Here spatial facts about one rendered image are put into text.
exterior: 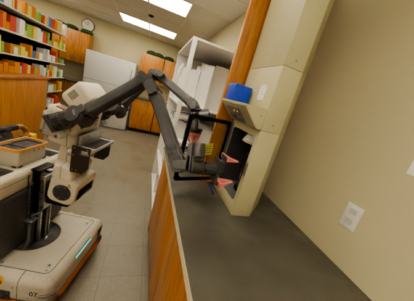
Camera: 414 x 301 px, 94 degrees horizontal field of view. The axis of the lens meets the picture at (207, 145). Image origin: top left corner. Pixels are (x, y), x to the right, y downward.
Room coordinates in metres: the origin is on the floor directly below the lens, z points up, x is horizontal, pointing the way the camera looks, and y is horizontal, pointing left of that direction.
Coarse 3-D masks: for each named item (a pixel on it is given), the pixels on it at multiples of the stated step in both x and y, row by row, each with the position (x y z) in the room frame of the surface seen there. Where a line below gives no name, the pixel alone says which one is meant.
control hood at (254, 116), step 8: (224, 104) 1.19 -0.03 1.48; (232, 104) 1.05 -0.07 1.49; (240, 104) 0.94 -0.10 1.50; (248, 104) 0.89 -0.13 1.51; (248, 112) 0.90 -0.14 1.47; (256, 112) 0.91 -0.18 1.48; (264, 112) 0.92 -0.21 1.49; (248, 120) 0.95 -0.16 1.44; (256, 120) 0.91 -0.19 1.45; (256, 128) 0.92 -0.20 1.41
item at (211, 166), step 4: (216, 156) 0.80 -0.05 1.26; (216, 160) 0.78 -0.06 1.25; (220, 160) 0.75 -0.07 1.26; (208, 164) 0.75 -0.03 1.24; (212, 164) 0.76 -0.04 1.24; (216, 164) 0.77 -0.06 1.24; (220, 164) 0.75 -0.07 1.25; (208, 168) 0.74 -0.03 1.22; (212, 168) 0.75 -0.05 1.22; (216, 168) 0.75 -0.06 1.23; (204, 172) 0.74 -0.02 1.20; (208, 172) 0.74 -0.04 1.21; (212, 172) 0.75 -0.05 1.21; (216, 172) 0.75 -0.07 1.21; (212, 176) 0.78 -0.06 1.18; (216, 176) 0.75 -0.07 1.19; (212, 180) 0.77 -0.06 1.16; (216, 180) 0.76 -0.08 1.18
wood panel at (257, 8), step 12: (252, 0) 1.25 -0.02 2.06; (264, 0) 1.27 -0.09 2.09; (252, 12) 1.25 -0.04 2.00; (264, 12) 1.28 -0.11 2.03; (252, 24) 1.26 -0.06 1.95; (240, 36) 1.25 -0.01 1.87; (252, 36) 1.27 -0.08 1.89; (240, 48) 1.25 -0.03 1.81; (252, 48) 1.27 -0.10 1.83; (240, 60) 1.26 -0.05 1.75; (252, 60) 1.28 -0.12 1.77; (240, 72) 1.27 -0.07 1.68; (228, 84) 1.25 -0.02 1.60; (240, 84) 1.27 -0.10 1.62; (228, 120) 1.27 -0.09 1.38; (204, 180) 1.26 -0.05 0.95
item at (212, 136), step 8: (200, 120) 1.07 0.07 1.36; (192, 128) 1.05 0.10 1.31; (200, 128) 1.08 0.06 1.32; (208, 128) 1.11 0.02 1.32; (216, 128) 1.15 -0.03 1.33; (224, 128) 1.18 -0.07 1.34; (192, 136) 1.05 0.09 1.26; (200, 136) 1.09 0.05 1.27; (208, 136) 1.12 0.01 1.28; (216, 136) 1.16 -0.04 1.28; (224, 136) 1.19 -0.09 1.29; (208, 144) 1.13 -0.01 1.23; (216, 144) 1.17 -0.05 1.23; (184, 152) 1.04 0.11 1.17; (208, 152) 1.14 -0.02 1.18; (216, 152) 1.18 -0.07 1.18; (208, 160) 1.15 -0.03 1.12; (184, 176) 1.07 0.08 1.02; (192, 176) 1.10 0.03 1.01
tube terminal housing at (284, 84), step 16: (256, 80) 1.11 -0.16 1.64; (272, 80) 0.97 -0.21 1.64; (288, 80) 0.94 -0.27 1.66; (256, 96) 1.06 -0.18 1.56; (272, 96) 0.93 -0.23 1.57; (288, 96) 0.95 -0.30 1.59; (272, 112) 0.94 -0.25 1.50; (288, 112) 0.99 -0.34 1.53; (240, 128) 1.11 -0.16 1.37; (272, 128) 0.95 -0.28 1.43; (256, 144) 0.93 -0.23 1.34; (272, 144) 0.96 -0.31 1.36; (256, 160) 0.94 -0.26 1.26; (272, 160) 1.07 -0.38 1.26; (256, 176) 0.95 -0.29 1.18; (224, 192) 1.06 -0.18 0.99; (240, 192) 0.93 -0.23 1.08; (256, 192) 0.96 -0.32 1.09; (240, 208) 0.94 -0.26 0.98
